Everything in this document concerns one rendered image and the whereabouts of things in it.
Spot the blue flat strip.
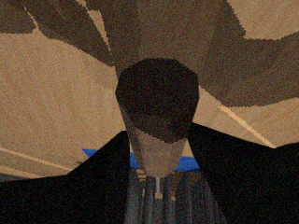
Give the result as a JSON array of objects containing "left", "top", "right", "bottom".
[{"left": 82, "top": 149, "right": 202, "bottom": 173}]

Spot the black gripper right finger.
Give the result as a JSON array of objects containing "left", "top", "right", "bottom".
[{"left": 187, "top": 122, "right": 299, "bottom": 224}]

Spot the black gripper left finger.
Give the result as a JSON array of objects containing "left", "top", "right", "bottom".
[{"left": 0, "top": 131, "right": 130, "bottom": 224}]

